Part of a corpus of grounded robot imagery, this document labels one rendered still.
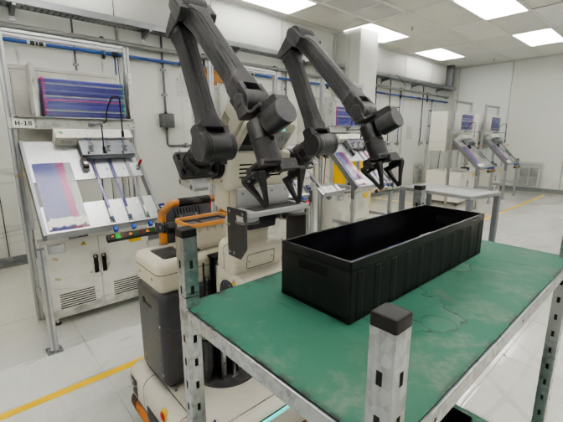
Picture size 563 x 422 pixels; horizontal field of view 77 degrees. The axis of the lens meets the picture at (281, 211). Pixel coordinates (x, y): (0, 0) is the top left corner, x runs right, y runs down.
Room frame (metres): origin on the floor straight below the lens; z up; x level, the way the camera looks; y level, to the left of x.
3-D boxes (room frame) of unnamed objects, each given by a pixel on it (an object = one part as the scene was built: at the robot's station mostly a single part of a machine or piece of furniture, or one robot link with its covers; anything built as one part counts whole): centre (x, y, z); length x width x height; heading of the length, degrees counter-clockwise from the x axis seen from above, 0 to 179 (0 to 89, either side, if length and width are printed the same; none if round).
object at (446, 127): (6.92, -3.31, 0.95); 1.36 x 0.82 x 1.90; 42
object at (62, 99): (2.64, 1.51, 0.95); 1.35 x 0.82 x 1.90; 42
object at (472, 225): (0.80, -0.27, 1.01); 0.57 x 0.17 x 0.11; 131
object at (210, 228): (1.47, 0.32, 0.87); 0.23 x 0.15 x 0.11; 131
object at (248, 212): (1.16, 0.05, 0.99); 0.28 x 0.16 x 0.22; 131
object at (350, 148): (4.43, -0.80, 0.65); 1.01 x 0.73 x 1.29; 42
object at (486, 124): (7.88, -4.40, 0.95); 1.36 x 0.82 x 1.90; 42
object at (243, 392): (1.38, 0.24, 0.16); 0.67 x 0.64 x 0.25; 41
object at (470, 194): (3.17, -1.50, 0.40); 0.70 x 0.45 x 0.80; 32
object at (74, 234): (2.49, 1.36, 0.66); 1.01 x 0.73 x 1.31; 42
